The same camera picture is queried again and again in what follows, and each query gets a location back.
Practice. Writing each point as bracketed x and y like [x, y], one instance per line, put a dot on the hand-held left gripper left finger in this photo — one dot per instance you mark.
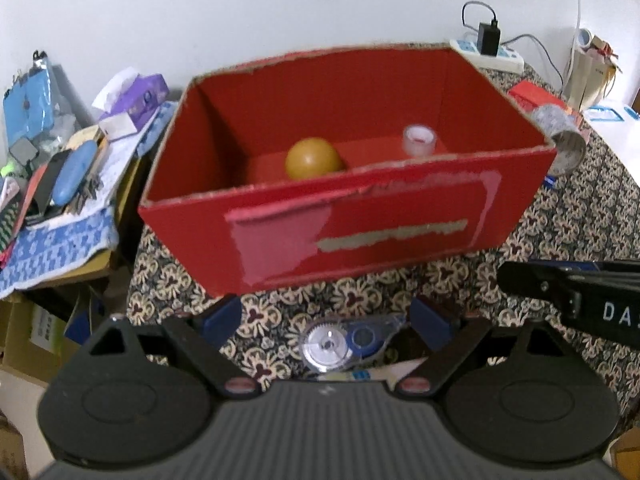
[225, 317]

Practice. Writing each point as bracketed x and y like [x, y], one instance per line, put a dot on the blue white packet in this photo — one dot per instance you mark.
[607, 112]

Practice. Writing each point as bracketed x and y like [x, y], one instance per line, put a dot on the floral patterned tablecloth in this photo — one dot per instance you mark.
[565, 220]

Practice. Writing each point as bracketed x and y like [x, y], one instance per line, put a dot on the black notebook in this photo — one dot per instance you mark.
[50, 185]

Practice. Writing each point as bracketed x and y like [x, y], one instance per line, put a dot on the yellow ball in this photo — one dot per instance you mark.
[314, 159]

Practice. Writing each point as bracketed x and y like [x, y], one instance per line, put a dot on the white eraser block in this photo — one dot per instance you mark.
[365, 375]

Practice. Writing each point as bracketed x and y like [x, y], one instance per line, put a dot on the white power strip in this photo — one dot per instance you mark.
[506, 61]

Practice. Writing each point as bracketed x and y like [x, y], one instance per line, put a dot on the correction tape dispenser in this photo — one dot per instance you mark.
[327, 347]

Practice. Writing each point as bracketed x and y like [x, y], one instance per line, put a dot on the beige paper bag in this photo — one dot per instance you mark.
[587, 77]

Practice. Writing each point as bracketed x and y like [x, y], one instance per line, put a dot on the small white box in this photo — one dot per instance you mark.
[116, 126]

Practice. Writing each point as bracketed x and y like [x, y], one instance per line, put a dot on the blue patterned cloth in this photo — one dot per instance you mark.
[55, 247]

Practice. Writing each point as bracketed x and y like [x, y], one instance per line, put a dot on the small red box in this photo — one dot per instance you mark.
[530, 92]

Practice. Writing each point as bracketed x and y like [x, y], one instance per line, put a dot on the clear tape roll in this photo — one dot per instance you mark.
[420, 141]

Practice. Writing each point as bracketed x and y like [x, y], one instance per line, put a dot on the red cardboard box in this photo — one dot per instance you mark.
[400, 210]

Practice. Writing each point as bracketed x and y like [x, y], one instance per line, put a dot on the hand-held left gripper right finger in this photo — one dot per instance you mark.
[430, 320]

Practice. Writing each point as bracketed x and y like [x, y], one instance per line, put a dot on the purple tissue box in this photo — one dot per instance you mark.
[145, 97]

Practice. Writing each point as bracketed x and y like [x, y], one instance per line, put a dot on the blue glasses case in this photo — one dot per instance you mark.
[75, 172]

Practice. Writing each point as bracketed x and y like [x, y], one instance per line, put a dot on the brown cardboard boxes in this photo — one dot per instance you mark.
[30, 330]

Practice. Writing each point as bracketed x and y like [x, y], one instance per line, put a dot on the grey wide tape roll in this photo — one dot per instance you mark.
[570, 152]

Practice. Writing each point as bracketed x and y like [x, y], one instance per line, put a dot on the black charger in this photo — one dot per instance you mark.
[489, 37]

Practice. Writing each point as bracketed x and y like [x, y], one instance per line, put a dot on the blue pouch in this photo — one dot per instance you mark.
[27, 100]

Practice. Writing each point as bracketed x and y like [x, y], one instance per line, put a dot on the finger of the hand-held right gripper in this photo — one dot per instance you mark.
[590, 266]
[535, 282]

